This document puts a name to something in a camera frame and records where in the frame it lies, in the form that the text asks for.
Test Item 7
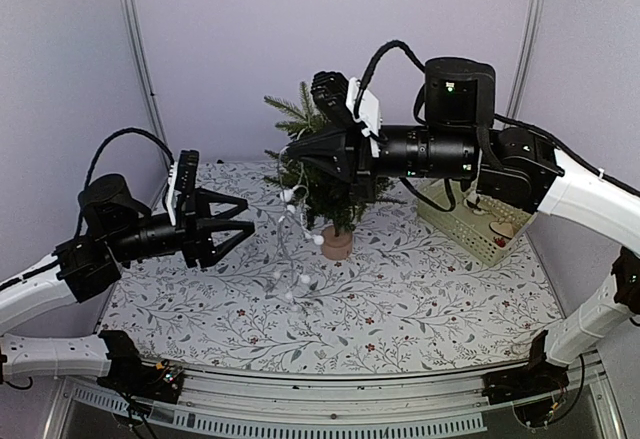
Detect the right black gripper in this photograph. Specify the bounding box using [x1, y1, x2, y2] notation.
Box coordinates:
[284, 120, 476, 205]

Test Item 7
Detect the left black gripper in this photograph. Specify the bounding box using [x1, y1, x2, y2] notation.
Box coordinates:
[108, 187, 255, 267]

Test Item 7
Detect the small green christmas tree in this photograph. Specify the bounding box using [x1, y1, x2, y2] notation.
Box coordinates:
[262, 81, 406, 260]

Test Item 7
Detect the white ball light garland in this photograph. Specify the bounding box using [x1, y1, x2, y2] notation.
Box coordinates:
[276, 146, 324, 313]

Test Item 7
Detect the black white cotton ornament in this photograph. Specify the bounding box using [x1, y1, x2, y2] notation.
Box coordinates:
[464, 194, 489, 215]

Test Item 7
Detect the pale green plastic basket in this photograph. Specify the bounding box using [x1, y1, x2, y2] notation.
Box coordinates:
[417, 180, 535, 266]

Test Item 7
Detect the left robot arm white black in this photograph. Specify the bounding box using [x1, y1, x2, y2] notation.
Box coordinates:
[1, 174, 255, 393]

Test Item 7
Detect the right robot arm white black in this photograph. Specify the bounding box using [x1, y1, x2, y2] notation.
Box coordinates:
[287, 57, 639, 395]

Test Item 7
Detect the floral white tablecloth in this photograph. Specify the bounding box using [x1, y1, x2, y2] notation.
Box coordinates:
[101, 162, 561, 375]

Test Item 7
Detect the wooden heart ornament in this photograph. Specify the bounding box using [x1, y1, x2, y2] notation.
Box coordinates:
[489, 219, 519, 240]

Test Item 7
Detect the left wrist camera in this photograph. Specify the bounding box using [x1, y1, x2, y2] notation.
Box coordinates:
[164, 150, 199, 226]

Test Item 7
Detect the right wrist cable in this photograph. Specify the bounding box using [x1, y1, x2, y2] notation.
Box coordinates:
[357, 39, 429, 120]

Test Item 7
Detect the wrist cable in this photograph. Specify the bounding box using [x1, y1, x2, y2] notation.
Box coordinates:
[357, 39, 429, 120]
[77, 127, 176, 195]

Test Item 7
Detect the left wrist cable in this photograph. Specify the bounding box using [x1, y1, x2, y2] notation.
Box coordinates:
[77, 127, 176, 195]

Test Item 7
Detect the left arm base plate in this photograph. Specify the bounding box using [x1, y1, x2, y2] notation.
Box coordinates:
[97, 359, 184, 404]

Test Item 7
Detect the front aluminium rail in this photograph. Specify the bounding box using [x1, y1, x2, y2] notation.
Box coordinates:
[43, 352, 631, 438]

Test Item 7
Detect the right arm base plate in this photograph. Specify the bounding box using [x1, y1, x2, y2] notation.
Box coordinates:
[481, 366, 569, 405]

